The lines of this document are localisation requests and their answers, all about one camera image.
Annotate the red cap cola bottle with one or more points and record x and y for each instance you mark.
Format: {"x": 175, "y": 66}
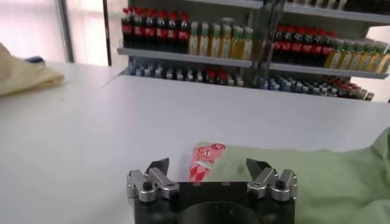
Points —
{"x": 161, "y": 33}
{"x": 137, "y": 31}
{"x": 306, "y": 47}
{"x": 278, "y": 45}
{"x": 317, "y": 48}
{"x": 326, "y": 49}
{"x": 172, "y": 33}
{"x": 149, "y": 32}
{"x": 342, "y": 90}
{"x": 183, "y": 34}
{"x": 287, "y": 45}
{"x": 296, "y": 46}
{"x": 352, "y": 92}
{"x": 210, "y": 76}
{"x": 221, "y": 77}
{"x": 126, "y": 30}

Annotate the blue white handheld device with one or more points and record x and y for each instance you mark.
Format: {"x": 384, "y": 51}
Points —
{"x": 36, "y": 60}

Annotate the black slanted pole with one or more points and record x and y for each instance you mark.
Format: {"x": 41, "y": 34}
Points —
{"x": 107, "y": 33}

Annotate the green polo shirt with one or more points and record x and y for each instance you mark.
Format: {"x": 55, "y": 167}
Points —
{"x": 329, "y": 179}

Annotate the small dark drink bottle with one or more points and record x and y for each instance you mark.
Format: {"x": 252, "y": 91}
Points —
{"x": 199, "y": 76}
{"x": 315, "y": 89}
{"x": 169, "y": 74}
{"x": 333, "y": 91}
{"x": 179, "y": 75}
{"x": 189, "y": 75}
{"x": 324, "y": 90}
{"x": 306, "y": 88}

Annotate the pale yellow garment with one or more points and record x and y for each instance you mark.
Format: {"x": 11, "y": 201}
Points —
{"x": 21, "y": 77}

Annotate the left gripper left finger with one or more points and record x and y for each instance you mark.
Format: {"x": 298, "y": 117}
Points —
{"x": 152, "y": 185}

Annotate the blue label water bottle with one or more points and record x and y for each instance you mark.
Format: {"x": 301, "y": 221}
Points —
{"x": 268, "y": 83}
{"x": 276, "y": 84}
{"x": 140, "y": 71}
{"x": 132, "y": 70}

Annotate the green tinted drink bottle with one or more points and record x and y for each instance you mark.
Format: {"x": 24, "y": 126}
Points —
{"x": 297, "y": 86}
{"x": 149, "y": 72}
{"x": 288, "y": 86}
{"x": 158, "y": 72}

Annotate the grey window frame bar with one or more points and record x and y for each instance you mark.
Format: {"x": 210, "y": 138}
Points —
{"x": 65, "y": 30}

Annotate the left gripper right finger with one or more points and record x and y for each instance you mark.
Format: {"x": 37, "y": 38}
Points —
{"x": 271, "y": 184}

